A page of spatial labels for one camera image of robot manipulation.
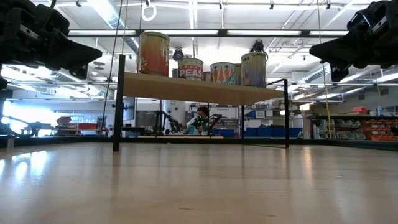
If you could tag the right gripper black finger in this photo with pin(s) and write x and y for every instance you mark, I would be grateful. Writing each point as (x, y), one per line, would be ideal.
(339, 49)
(338, 73)

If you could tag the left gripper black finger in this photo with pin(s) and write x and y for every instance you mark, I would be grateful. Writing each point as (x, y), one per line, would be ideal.
(71, 54)
(79, 72)

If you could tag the corn can red yellow label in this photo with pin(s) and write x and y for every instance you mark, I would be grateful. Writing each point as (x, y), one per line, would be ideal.
(154, 56)

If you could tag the small can grey lid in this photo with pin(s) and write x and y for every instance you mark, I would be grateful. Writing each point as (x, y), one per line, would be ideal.
(175, 73)

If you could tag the small peas can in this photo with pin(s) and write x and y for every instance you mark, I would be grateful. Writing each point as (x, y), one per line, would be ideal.
(190, 72)

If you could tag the small carrot print can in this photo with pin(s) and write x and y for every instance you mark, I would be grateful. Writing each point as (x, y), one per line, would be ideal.
(222, 74)

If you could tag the small can blue pink label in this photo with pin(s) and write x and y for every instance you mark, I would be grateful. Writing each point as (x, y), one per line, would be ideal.
(207, 76)

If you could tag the black background robot arm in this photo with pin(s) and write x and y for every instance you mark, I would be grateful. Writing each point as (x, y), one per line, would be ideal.
(215, 121)
(169, 119)

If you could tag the wooden shelf board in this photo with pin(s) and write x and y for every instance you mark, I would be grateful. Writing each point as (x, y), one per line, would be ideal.
(202, 91)

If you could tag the red box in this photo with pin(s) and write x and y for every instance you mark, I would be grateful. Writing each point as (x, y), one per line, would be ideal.
(359, 109)

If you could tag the table with red bins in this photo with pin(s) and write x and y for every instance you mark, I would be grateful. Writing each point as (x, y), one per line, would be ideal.
(87, 126)

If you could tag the blue storage bin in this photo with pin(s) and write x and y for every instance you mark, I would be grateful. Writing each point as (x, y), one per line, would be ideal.
(224, 133)
(265, 131)
(279, 131)
(252, 131)
(295, 131)

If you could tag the storage rack red grey bins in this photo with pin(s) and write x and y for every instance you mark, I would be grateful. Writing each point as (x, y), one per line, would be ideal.
(376, 137)

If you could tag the blue bin white label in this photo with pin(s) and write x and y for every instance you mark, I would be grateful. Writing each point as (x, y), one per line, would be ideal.
(255, 114)

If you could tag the round black ceiling device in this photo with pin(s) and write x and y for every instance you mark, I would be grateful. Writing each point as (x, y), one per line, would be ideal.
(178, 53)

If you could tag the black overhead rig beam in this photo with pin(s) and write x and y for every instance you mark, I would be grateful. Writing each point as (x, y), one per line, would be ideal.
(222, 32)

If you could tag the white storage box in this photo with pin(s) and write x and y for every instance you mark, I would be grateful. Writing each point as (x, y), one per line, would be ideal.
(222, 111)

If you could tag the person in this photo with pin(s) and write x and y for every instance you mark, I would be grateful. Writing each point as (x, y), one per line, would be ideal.
(191, 124)

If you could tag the wooden shelf with black frame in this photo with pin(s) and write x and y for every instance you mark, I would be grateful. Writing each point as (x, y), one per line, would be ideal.
(118, 109)

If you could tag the black overhead camera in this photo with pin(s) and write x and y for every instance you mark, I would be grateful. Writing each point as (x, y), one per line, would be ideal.
(257, 46)

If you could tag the black table border rail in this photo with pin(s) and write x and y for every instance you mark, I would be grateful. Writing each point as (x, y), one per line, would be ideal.
(264, 141)

